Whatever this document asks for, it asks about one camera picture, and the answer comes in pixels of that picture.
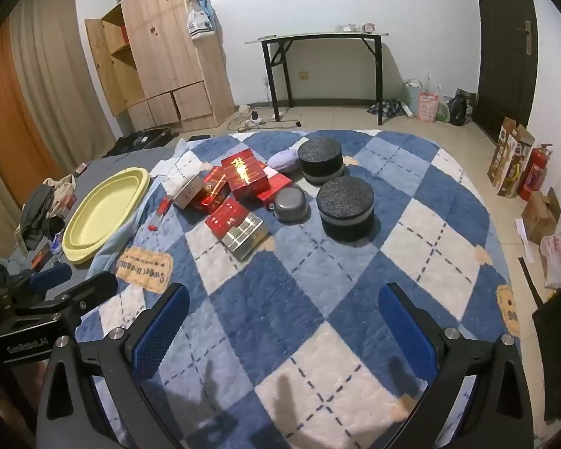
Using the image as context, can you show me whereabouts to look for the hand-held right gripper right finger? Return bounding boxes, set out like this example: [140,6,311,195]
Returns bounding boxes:
[378,282,536,449]

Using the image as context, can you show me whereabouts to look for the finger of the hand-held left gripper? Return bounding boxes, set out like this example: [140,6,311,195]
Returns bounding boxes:
[9,263,73,301]
[43,271,120,326]

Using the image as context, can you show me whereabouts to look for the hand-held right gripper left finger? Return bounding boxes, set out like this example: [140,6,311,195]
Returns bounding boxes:
[36,282,191,449]

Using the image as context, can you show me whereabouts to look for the yellow plastic basin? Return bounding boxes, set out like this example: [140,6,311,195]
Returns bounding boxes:
[62,167,151,265]

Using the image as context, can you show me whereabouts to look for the red capped clear tube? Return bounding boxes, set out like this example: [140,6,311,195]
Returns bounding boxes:
[148,195,175,231]

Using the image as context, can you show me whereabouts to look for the red cigarette box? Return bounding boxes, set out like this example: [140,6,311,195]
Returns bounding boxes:
[194,166,230,213]
[256,173,293,209]
[205,198,249,239]

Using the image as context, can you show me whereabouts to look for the silver grey box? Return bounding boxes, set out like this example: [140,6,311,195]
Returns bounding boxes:
[173,174,205,210]

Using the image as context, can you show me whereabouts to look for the black foam disc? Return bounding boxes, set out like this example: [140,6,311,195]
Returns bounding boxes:
[297,138,346,185]
[316,176,375,243]

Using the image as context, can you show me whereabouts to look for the small metal bowl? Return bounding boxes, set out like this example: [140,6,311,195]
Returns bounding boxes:
[272,186,310,223]

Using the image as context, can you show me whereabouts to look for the large red box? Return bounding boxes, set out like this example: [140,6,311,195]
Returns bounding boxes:
[221,148,270,203]

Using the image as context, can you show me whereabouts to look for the purple plush toy keychain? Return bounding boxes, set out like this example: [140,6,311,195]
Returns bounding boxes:
[267,147,304,174]

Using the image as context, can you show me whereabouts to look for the dark green garment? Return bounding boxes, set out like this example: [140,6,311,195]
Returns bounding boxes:
[19,184,67,252]

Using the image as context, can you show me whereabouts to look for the beige garment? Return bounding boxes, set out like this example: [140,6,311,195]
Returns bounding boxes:
[44,174,78,218]

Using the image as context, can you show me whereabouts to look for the blue plaid fleece blanket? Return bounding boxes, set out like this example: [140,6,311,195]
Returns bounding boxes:
[75,128,524,449]

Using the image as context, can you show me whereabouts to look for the white cloth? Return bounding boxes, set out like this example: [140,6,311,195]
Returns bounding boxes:
[150,155,188,179]

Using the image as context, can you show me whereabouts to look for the white paper sheet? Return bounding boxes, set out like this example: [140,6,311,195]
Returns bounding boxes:
[514,217,537,263]

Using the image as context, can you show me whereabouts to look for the black open suitcase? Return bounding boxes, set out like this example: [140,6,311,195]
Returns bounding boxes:
[104,126,175,157]

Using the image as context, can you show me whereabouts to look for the orange wooden door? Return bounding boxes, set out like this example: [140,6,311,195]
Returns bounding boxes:
[0,23,66,207]

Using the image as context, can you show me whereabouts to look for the brown cardboard box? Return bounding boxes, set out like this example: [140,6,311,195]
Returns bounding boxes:
[521,188,561,245]

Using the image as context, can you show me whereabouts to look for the tall printed cardboard box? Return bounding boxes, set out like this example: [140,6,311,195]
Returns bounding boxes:
[487,117,536,197]

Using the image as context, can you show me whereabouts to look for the red fire extinguisher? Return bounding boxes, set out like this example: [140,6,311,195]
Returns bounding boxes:
[516,144,553,202]

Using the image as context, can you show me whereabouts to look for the dark plaid cloth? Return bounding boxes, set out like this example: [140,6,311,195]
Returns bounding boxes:
[367,98,405,117]

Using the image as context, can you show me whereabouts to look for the pink paper bag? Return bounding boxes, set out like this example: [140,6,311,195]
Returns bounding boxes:
[417,91,440,122]

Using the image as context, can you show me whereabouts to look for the black bag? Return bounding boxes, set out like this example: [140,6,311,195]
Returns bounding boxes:
[449,89,476,127]

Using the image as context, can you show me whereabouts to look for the wooden wardrobe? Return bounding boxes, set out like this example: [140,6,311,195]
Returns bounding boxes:
[84,0,235,132]

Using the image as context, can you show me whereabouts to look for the white striped hanging bag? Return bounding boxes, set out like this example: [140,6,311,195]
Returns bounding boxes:
[187,7,216,40]

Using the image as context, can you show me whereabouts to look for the dark brown door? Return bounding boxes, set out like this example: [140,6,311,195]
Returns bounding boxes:
[473,0,539,143]

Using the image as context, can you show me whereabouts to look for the blue hanging cloth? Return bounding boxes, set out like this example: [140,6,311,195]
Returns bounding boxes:
[194,0,214,29]

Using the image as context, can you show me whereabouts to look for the black folding table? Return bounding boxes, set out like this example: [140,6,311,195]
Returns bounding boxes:
[245,32,390,126]

